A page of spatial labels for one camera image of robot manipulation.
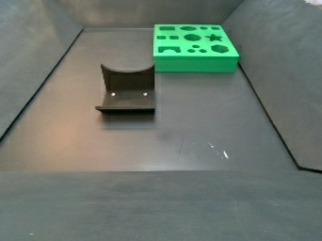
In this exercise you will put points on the green shape-sorter block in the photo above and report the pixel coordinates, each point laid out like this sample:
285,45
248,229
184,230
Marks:
193,48

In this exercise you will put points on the black curved holder bracket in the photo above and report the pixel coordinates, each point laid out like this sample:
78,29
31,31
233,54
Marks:
129,85

